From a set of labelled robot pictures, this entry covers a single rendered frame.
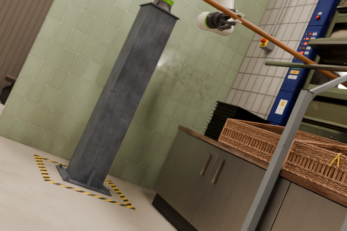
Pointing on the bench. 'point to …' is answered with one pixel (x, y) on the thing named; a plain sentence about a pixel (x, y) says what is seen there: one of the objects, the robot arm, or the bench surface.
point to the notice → (281, 106)
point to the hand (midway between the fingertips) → (237, 18)
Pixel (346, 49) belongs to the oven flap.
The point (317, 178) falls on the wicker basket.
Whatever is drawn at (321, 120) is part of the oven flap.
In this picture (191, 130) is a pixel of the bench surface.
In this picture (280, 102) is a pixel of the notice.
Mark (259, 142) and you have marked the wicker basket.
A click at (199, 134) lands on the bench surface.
